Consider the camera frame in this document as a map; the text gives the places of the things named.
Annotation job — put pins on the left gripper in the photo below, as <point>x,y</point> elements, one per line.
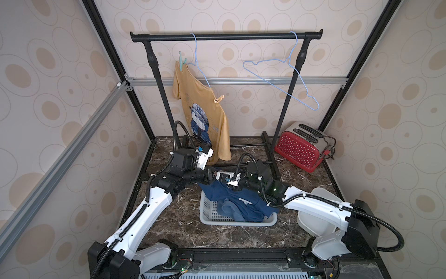
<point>209,176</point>

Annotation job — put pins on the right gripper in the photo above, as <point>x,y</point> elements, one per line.
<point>242,179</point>

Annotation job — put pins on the navy blue t-shirt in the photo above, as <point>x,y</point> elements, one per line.
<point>252,207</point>

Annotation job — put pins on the light blue t-shirt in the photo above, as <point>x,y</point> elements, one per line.
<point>229,209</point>

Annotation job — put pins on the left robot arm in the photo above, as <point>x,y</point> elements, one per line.
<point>119,257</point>

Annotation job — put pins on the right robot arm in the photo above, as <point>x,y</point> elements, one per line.
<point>356,229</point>

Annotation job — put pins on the white plastic basket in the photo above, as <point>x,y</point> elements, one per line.
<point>210,216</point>

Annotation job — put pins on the mustard yellow t-shirt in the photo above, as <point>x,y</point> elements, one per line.
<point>204,115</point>

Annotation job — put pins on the yellow plastic clothespin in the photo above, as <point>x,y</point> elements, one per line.
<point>219,99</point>

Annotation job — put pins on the red polka dot toaster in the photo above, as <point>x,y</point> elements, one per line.
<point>305,146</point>

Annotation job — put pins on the white plastic bin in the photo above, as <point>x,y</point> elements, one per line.
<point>314,225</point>

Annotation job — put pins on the teal plastic clothespin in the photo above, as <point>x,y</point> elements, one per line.
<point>182,60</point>

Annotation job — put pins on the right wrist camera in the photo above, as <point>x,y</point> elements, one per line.
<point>225,177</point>

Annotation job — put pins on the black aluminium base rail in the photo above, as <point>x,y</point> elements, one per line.
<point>266,263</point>

